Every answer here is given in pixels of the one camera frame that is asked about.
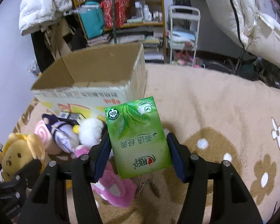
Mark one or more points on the black barcode box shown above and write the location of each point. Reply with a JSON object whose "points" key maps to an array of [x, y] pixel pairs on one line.
{"points": [[71, 116]]}

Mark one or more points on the teal bag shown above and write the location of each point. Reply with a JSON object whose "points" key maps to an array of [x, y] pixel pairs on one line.
{"points": [[92, 18]]}

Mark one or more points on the white fluffy bird plush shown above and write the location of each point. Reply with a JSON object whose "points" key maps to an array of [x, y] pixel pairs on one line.
{"points": [[89, 132]]}

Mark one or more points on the wooden shelf unit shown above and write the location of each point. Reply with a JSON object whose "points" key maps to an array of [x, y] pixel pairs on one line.
{"points": [[145, 24]]}

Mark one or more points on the white puffer jacket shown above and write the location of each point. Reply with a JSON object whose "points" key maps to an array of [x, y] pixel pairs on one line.
{"points": [[37, 15]]}

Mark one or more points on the green pole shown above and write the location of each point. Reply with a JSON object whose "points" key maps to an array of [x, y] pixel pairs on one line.
{"points": [[114, 22]]}

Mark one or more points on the cardboard box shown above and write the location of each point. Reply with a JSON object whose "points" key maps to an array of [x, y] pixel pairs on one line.
{"points": [[89, 80]]}

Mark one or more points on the yellow dog plush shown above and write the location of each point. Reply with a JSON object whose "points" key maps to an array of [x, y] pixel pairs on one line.
{"points": [[18, 151]]}

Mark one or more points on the pink white bear plush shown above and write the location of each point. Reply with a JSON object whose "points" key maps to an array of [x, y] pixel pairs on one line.
{"points": [[111, 188]]}

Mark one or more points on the cream mattress with black zipper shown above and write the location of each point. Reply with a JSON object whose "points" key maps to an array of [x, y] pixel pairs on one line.
{"points": [[235, 18]]}

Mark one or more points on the green tissue pack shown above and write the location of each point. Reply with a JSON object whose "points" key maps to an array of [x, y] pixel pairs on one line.
{"points": [[137, 137]]}

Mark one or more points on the cream pillow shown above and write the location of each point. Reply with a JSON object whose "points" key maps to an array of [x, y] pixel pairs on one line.
{"points": [[264, 39]]}

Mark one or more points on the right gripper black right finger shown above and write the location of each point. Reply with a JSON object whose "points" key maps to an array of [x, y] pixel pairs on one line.
{"points": [[232, 202]]}

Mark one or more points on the white utility cart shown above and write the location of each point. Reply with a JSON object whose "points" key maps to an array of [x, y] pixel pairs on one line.
{"points": [[183, 34]]}

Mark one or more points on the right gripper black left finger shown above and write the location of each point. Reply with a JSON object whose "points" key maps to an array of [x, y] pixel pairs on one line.
{"points": [[47, 202]]}

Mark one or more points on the purple hair doll plush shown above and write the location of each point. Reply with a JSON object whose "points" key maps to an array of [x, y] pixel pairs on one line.
{"points": [[62, 133]]}

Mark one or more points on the pink swirl round plush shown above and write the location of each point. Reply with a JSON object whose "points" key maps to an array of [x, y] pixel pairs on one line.
{"points": [[47, 139]]}

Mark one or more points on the red patterned gift bag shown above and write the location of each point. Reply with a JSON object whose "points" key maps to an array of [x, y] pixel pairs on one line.
{"points": [[121, 9]]}

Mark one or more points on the beige patterned fluffy rug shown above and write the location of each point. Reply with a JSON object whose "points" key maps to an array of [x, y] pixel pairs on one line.
{"points": [[218, 116]]}

